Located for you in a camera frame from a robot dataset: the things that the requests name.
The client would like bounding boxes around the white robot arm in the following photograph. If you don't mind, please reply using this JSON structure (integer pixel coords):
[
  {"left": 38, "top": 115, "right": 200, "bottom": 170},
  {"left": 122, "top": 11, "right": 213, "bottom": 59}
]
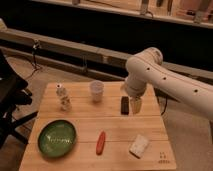
[{"left": 124, "top": 47, "right": 213, "bottom": 121}]

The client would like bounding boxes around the black rectangular block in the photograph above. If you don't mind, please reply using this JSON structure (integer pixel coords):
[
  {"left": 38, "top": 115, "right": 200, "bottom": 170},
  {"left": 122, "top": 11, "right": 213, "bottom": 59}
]
[{"left": 121, "top": 96, "right": 129, "bottom": 115}]

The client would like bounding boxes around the white plastic cup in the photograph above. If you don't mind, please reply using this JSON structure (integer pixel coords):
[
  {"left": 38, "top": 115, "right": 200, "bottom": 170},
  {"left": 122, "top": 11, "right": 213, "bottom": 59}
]
[{"left": 89, "top": 80, "right": 104, "bottom": 102}]

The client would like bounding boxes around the white sponge block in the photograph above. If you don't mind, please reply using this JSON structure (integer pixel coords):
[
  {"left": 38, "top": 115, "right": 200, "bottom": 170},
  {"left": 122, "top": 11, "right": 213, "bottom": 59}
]
[{"left": 129, "top": 134, "right": 149, "bottom": 158}]

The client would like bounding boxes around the orange carrot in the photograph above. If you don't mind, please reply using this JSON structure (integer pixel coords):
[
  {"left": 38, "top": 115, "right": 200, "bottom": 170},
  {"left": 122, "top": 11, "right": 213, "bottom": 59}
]
[{"left": 96, "top": 131, "right": 106, "bottom": 155}]

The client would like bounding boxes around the green round plate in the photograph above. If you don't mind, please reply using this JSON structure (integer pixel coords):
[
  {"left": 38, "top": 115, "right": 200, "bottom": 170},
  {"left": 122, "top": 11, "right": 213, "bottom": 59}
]
[{"left": 37, "top": 120, "right": 77, "bottom": 158}]

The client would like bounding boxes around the black office chair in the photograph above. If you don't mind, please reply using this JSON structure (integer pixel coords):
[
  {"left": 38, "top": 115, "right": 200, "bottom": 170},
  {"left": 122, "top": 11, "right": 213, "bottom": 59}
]
[{"left": 0, "top": 50, "right": 37, "bottom": 149}]

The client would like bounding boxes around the black cable on floor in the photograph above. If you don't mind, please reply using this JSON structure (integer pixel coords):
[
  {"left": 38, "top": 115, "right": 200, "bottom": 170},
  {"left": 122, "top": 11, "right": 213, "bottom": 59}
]
[{"left": 23, "top": 39, "right": 43, "bottom": 81}]

